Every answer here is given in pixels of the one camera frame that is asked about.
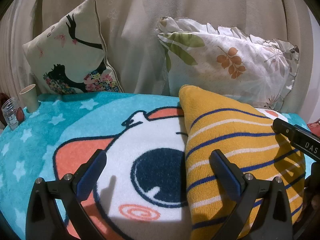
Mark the yellow striped knit sweater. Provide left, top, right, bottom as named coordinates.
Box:
left=178, top=85, right=305, bottom=239

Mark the white leaf print pillow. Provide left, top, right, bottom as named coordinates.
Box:
left=158, top=17, right=299, bottom=111

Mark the clear glass jar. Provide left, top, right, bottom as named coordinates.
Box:
left=1, top=97, right=25, bottom=131

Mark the beige paper cup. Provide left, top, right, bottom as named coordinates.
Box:
left=20, top=84, right=39, bottom=113

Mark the cream cushion with silhouette print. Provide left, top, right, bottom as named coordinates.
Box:
left=22, top=0, right=123, bottom=95

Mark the beige curtain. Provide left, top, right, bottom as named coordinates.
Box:
left=1, top=0, right=319, bottom=122

